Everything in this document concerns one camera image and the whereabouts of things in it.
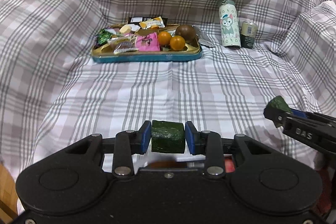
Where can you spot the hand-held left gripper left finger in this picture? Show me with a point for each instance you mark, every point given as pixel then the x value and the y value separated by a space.
pixel 145 138

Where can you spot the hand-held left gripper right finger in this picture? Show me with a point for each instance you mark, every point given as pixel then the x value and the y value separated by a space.
pixel 190 138

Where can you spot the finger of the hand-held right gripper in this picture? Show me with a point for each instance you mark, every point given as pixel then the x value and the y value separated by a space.
pixel 299 113
pixel 274 116

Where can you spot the green cucumber piece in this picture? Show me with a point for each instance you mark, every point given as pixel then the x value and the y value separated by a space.
pixel 168 136
pixel 278 104

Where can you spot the plain orange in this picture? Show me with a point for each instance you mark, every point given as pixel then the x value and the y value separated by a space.
pixel 162 164

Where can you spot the large red apple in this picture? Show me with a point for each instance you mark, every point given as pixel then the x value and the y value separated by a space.
pixel 229 164

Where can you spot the grey plaid blanket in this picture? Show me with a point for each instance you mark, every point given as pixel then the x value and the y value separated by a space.
pixel 157 87

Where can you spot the blue snack tray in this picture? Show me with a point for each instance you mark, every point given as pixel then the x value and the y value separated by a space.
pixel 147 57

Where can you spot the green drink can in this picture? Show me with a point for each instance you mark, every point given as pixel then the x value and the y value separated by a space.
pixel 248 35

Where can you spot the brown snack packet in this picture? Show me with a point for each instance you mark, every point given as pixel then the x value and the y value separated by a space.
pixel 126 48

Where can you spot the pink snack packet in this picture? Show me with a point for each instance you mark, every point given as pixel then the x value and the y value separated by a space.
pixel 148 41

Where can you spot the small orange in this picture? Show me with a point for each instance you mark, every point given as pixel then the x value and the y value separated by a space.
pixel 164 38
pixel 177 43

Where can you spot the silver foil packet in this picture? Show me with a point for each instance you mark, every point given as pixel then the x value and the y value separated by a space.
pixel 206 39

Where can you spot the white cartoon water bottle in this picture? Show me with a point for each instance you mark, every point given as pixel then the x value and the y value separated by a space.
pixel 229 24

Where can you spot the brown round fruit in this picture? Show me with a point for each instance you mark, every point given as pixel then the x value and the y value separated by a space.
pixel 185 33

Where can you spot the green snack packet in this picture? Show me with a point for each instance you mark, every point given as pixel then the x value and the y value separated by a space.
pixel 103 36

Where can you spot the cream snack packet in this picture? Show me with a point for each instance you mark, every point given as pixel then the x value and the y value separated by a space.
pixel 128 28

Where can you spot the yellow white snack packet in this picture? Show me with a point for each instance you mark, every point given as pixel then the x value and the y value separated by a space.
pixel 152 23

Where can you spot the dark snack packet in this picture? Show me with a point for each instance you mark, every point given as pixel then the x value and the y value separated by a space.
pixel 134 20

